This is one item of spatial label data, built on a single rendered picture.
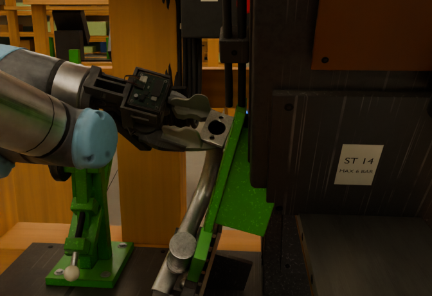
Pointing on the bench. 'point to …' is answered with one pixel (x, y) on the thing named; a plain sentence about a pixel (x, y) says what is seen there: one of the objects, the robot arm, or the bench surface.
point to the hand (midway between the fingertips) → (215, 134)
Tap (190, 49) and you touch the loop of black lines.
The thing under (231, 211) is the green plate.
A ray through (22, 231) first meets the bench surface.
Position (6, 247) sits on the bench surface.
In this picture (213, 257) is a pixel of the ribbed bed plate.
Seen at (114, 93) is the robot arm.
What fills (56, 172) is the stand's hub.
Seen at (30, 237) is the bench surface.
